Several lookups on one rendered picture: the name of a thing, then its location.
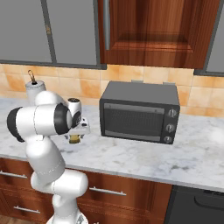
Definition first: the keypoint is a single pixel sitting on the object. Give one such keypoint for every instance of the small brown cupboard knob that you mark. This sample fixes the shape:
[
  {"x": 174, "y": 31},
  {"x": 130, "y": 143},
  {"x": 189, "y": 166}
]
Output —
[{"x": 48, "y": 29}]

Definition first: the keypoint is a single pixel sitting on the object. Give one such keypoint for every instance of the grey toaster oven knob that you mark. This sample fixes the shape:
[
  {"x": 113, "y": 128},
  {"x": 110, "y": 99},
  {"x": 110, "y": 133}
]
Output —
[
  {"x": 170, "y": 127},
  {"x": 172, "y": 113},
  {"x": 168, "y": 139}
]

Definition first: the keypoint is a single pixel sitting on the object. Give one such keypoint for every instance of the toaster oven glass door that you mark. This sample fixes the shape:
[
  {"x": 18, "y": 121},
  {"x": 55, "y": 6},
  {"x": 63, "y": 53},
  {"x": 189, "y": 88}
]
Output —
[{"x": 132, "y": 122}]

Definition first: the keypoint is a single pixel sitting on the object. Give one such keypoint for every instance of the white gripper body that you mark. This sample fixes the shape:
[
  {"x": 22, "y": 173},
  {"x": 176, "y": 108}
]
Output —
[{"x": 78, "y": 131}]

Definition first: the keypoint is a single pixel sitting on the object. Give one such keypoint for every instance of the brown wooden cupboard door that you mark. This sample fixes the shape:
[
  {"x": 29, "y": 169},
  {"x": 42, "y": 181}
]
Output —
[{"x": 157, "y": 32}]

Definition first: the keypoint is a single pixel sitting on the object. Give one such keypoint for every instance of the brown looped utensil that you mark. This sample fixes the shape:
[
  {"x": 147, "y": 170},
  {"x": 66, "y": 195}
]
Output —
[{"x": 32, "y": 76}]

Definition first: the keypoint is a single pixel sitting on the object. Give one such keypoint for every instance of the grey framed glass cupboard door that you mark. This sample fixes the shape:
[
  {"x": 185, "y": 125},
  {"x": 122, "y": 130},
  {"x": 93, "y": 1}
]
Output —
[
  {"x": 74, "y": 30},
  {"x": 217, "y": 38},
  {"x": 22, "y": 29}
]

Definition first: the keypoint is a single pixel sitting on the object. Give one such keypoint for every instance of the black dishwasher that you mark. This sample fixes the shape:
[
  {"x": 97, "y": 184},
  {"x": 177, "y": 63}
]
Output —
[{"x": 189, "y": 207}]

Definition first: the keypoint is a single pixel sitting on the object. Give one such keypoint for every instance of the dark grey toaster oven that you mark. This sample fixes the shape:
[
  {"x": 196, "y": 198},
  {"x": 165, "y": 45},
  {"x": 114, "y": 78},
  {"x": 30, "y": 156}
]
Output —
[{"x": 140, "y": 93}]

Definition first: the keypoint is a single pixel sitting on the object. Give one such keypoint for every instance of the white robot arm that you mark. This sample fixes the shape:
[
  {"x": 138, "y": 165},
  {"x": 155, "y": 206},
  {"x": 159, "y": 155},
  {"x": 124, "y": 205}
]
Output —
[{"x": 43, "y": 163}]

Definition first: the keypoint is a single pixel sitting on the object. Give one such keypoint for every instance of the brown wooden drawer front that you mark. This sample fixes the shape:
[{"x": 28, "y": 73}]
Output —
[
  {"x": 140, "y": 189},
  {"x": 17, "y": 201},
  {"x": 122, "y": 214},
  {"x": 13, "y": 167}
]

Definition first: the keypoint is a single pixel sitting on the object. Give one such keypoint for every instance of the white canister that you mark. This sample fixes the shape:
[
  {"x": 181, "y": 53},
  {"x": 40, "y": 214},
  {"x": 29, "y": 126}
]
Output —
[{"x": 33, "y": 89}]

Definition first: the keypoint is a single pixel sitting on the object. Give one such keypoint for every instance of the yellow brown sponge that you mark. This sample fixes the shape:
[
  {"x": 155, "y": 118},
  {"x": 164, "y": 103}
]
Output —
[{"x": 75, "y": 139}]

